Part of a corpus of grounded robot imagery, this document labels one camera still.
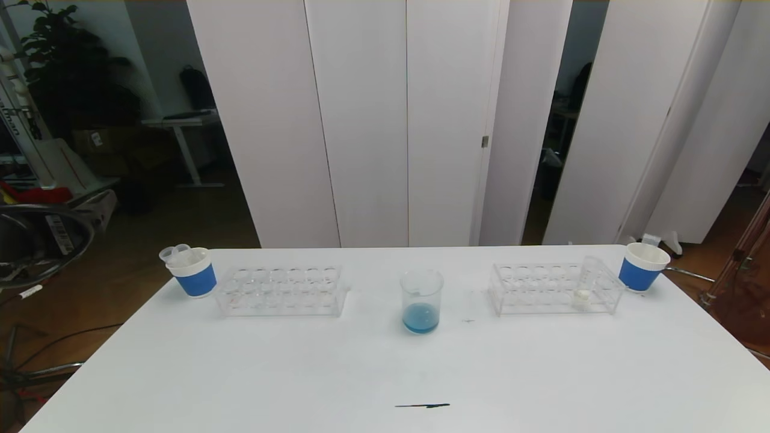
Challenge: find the white standing desk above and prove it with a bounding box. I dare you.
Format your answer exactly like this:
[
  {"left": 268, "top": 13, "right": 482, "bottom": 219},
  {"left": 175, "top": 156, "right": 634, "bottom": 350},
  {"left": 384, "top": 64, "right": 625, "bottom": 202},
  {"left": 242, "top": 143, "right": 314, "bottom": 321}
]
[{"left": 141, "top": 111, "right": 225, "bottom": 188}]

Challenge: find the clear glass beaker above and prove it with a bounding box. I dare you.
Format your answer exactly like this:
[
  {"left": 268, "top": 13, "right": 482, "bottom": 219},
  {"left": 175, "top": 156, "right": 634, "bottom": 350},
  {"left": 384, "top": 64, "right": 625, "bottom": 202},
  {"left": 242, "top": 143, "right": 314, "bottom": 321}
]
[{"left": 400, "top": 268, "right": 445, "bottom": 335}]

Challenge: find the grey storage bin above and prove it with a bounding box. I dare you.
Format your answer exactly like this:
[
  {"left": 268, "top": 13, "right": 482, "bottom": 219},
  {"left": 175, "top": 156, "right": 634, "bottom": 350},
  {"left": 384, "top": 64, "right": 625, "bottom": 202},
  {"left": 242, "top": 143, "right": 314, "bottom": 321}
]
[{"left": 69, "top": 188, "right": 119, "bottom": 234}]

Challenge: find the metal chair base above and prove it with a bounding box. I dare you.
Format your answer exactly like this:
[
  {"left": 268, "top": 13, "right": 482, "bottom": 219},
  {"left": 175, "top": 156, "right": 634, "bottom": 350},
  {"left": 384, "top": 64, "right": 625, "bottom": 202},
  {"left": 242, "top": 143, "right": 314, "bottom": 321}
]
[{"left": 0, "top": 325, "right": 85, "bottom": 422}]

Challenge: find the brown cardboard box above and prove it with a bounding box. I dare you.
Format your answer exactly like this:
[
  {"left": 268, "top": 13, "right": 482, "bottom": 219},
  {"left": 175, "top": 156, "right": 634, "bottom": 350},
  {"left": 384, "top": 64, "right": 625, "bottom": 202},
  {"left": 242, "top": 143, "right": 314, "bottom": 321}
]
[{"left": 70, "top": 126, "right": 144, "bottom": 176}]

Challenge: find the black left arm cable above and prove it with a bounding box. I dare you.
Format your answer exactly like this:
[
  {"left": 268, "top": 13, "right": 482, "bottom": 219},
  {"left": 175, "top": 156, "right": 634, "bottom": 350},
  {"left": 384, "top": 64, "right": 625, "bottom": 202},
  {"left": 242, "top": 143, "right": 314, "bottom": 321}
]
[{"left": 0, "top": 203, "right": 98, "bottom": 301}]

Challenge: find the red bag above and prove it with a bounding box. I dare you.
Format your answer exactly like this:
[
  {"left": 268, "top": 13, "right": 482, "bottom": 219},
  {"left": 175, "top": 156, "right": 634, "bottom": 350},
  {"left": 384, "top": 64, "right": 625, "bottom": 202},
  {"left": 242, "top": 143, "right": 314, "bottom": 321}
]
[{"left": 0, "top": 180, "right": 73, "bottom": 206}]

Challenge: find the white banner stand with lettering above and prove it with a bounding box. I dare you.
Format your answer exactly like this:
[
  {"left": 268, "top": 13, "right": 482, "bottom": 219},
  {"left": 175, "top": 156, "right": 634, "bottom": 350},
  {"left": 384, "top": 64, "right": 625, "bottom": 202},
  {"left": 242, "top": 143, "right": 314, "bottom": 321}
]
[{"left": 0, "top": 41, "right": 54, "bottom": 186}]

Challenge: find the clear acrylic test tube rack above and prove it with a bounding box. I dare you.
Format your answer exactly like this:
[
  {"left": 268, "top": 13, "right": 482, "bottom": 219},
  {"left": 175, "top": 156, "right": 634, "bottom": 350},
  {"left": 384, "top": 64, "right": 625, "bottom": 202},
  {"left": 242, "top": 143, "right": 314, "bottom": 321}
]
[
  {"left": 214, "top": 262, "right": 350, "bottom": 318},
  {"left": 488, "top": 261, "right": 625, "bottom": 316}
]

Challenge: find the dark green potted plant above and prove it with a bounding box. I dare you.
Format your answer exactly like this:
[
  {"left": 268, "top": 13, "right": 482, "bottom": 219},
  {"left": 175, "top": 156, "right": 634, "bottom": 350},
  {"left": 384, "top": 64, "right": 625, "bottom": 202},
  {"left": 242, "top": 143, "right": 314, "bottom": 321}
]
[{"left": 11, "top": 0, "right": 141, "bottom": 144}]

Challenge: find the white leaning board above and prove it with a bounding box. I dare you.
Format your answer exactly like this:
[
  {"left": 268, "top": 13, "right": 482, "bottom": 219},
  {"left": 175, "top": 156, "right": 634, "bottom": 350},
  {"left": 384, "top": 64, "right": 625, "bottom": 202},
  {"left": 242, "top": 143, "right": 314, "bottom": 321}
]
[{"left": 35, "top": 138, "right": 96, "bottom": 193}]

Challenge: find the blue and white paper cup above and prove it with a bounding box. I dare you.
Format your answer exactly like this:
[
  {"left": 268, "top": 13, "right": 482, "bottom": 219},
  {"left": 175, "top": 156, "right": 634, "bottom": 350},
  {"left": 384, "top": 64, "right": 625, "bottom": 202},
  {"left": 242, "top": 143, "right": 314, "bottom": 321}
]
[
  {"left": 166, "top": 247, "right": 217, "bottom": 298},
  {"left": 618, "top": 242, "right": 671, "bottom": 292}
]

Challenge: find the black floor cable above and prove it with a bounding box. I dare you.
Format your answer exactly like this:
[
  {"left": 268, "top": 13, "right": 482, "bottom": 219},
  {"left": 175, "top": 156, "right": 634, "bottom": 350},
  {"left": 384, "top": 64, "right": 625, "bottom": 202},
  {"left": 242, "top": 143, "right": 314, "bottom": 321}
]
[{"left": 18, "top": 324, "right": 124, "bottom": 369}]

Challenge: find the black backpack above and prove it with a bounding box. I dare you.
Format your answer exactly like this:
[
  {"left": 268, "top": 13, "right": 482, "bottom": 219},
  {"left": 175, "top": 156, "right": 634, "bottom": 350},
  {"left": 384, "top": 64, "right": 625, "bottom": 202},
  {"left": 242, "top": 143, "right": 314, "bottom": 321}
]
[{"left": 179, "top": 64, "right": 215, "bottom": 110}]

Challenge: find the test tube with yellow pigment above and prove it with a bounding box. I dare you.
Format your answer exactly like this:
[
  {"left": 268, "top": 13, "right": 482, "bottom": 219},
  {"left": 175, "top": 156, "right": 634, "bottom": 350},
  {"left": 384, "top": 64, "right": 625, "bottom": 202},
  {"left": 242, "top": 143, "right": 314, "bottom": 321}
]
[{"left": 571, "top": 255, "right": 603, "bottom": 310}]

